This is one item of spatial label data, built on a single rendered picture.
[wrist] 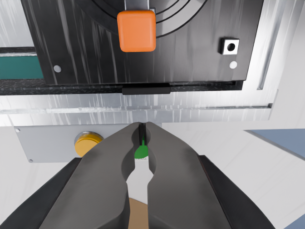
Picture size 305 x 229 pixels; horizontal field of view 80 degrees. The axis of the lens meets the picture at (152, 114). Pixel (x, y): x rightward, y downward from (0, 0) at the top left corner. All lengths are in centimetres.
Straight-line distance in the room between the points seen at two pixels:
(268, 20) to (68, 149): 30
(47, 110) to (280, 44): 30
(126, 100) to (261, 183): 42
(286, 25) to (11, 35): 33
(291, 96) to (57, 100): 40
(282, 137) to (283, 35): 153
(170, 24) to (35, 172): 45
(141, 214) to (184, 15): 44
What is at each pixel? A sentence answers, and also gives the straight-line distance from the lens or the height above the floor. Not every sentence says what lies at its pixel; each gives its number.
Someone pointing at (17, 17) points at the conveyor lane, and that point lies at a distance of 31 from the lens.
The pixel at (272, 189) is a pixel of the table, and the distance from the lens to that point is 59.
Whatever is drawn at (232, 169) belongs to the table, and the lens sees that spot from 49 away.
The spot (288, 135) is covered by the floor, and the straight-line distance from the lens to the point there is 179.
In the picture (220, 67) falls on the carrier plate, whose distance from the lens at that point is 23.
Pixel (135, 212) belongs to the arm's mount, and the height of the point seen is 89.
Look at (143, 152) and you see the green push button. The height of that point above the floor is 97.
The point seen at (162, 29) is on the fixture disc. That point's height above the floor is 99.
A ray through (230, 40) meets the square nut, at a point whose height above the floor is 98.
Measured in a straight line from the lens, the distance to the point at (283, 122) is 46.
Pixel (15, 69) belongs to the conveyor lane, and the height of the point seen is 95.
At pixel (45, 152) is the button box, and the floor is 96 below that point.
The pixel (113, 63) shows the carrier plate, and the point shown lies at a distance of 22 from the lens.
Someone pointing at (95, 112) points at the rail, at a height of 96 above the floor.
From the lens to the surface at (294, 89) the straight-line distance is 43.
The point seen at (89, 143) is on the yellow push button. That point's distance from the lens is 27.
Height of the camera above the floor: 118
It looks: 62 degrees down
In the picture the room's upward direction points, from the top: 179 degrees clockwise
